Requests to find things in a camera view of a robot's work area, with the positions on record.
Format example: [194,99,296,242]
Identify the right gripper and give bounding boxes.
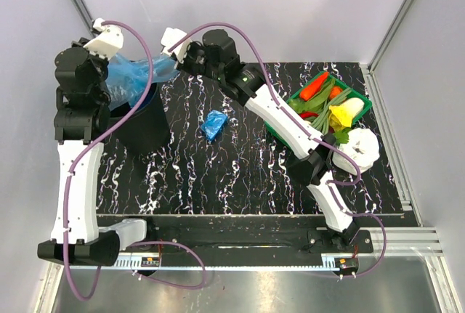
[170,41,222,83]

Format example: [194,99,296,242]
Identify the detached blue trash bag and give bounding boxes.
[105,54,179,110]

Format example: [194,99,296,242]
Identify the blue trash bag roll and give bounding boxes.
[201,110,228,142]

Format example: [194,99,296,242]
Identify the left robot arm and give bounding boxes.
[37,32,158,267]

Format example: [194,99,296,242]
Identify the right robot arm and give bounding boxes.
[165,29,361,252]

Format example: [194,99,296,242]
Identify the black trash bin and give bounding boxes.
[109,83,169,155]

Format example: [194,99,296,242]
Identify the orange carrot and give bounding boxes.
[299,71,329,101]

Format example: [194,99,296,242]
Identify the red chili pepper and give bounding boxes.
[299,111,319,120]

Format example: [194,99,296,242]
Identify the green long beans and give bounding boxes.
[310,88,352,134]

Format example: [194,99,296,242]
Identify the small orange tomato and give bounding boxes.
[328,86,343,100]

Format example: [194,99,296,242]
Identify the yellow white cabbage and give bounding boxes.
[329,97,364,131]

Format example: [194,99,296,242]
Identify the green vegetable basket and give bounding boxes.
[287,71,372,143]

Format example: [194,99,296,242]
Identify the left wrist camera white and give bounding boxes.
[84,18,124,60]

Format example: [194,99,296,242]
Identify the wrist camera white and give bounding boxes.
[161,28,192,63]
[84,18,124,60]

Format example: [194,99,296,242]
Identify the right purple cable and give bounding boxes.
[167,22,388,280]

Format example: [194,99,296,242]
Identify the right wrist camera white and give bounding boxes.
[161,28,192,63]

